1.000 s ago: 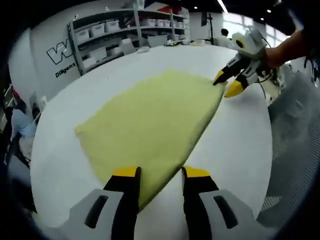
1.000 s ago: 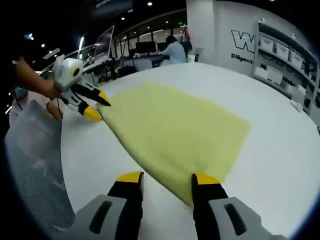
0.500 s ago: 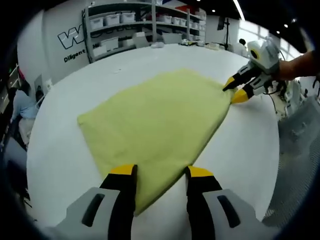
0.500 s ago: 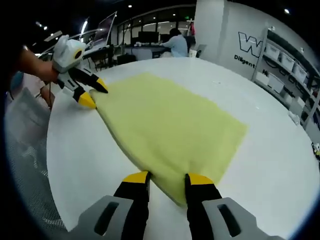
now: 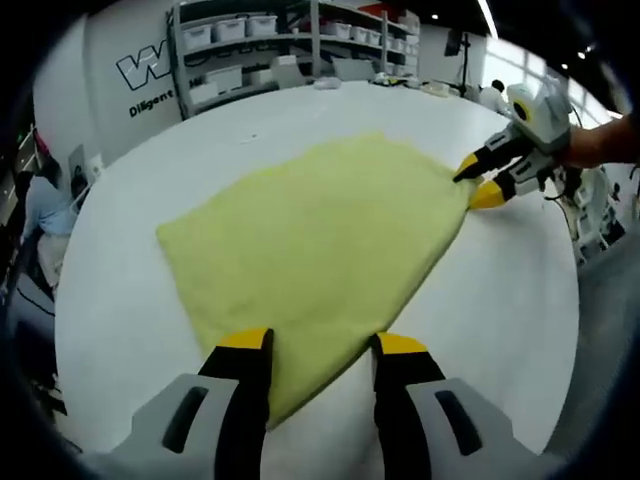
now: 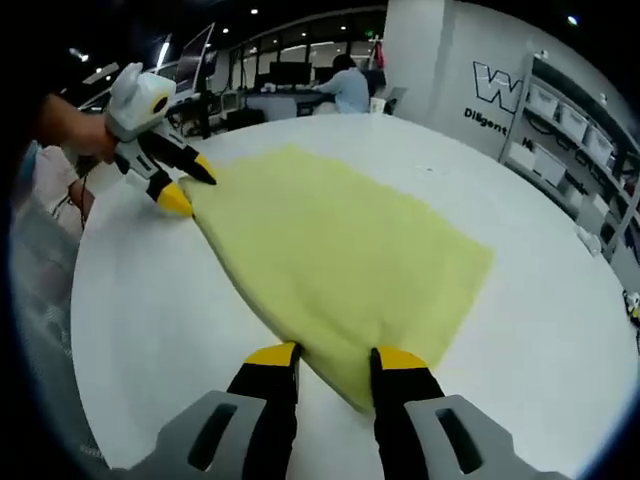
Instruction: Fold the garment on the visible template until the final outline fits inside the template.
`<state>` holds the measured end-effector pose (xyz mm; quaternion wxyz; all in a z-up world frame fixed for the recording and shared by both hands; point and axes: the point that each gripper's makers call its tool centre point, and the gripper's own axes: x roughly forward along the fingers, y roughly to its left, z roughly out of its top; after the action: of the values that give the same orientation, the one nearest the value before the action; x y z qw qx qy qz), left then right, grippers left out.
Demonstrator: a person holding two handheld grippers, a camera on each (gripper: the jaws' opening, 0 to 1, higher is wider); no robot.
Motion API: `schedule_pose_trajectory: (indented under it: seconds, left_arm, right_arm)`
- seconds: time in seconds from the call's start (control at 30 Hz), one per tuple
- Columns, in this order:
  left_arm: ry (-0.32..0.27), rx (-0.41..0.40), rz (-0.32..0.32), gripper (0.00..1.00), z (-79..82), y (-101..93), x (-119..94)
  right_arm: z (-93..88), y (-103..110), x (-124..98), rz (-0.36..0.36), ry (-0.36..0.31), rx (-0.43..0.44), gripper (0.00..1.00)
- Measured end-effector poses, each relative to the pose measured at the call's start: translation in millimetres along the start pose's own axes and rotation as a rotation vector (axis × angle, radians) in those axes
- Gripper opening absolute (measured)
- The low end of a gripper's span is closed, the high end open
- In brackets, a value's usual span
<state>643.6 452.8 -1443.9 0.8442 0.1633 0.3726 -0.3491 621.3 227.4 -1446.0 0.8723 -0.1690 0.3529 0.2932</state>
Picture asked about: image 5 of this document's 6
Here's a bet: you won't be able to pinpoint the yellow-green cloth template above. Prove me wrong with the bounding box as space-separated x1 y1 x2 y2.
155 130 489 431

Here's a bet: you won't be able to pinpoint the grey white desk chair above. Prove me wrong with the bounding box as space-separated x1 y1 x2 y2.
67 143 94 201

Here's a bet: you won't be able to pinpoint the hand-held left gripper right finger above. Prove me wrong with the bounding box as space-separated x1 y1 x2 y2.
369 330 519 480

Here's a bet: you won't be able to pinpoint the grey metal shelving unit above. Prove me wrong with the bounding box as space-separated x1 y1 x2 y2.
167 0 421 114

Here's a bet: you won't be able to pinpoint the black monitor on stand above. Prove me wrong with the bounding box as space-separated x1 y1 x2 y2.
443 28 474 99

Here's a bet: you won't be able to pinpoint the rows of white storage bins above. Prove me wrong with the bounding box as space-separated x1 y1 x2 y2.
182 12 421 101

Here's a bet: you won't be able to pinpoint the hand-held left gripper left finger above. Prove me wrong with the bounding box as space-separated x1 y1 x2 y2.
112 327 275 480

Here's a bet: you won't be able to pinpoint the white and yellow gadget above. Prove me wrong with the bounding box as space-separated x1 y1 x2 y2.
372 71 416 87

